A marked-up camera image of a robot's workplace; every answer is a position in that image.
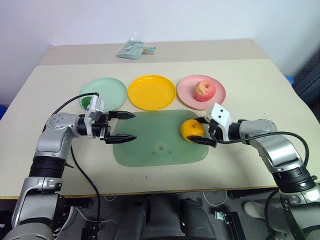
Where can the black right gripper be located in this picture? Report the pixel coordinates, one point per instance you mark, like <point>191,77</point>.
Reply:
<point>217,132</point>

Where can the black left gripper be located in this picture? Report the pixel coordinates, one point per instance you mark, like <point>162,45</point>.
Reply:
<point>104,125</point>

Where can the orange fruit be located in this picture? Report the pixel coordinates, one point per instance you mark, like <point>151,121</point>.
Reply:
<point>191,128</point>

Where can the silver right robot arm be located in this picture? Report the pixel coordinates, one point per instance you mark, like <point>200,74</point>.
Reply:
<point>277,147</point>

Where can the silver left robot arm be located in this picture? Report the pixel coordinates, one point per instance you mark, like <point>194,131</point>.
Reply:
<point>53,136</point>

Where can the light green round plate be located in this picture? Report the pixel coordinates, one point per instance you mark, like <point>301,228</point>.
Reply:
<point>111,90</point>

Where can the pink round plate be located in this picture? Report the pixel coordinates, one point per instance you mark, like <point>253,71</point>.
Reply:
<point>185,92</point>

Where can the yellow round plate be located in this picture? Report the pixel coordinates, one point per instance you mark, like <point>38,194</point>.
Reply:
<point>151,93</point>

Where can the small dark green item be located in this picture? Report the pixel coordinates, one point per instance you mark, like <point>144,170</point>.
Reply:
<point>85,102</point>

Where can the green translucent mat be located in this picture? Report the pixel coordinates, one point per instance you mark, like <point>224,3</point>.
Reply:
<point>155,140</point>

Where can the red apple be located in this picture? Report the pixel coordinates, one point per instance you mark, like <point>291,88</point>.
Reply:
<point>204,91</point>

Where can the pale green folded cloth pack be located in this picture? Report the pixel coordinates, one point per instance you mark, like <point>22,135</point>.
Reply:
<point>130,50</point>

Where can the small pale green pouch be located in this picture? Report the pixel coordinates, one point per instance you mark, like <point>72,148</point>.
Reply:
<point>150,50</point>

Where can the dark rounded shape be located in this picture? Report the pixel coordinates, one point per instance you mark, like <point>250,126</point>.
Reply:
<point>135,220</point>
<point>197,220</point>

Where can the white shoe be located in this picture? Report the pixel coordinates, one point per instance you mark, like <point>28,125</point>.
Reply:
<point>253,210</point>

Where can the blue object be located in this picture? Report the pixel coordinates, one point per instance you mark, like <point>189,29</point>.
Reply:
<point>290,79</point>
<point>2,112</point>

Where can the dark ribbed object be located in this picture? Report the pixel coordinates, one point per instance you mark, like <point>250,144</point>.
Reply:
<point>308,80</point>

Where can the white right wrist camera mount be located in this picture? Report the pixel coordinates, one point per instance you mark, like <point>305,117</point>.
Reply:
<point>221,115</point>

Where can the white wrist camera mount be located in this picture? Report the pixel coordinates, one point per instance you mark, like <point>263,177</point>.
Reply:
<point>221,115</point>
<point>95,105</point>

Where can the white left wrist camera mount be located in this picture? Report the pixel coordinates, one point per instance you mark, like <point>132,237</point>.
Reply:
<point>95,105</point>

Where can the metal latch bracket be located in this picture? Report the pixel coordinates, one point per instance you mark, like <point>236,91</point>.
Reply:
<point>222,217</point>

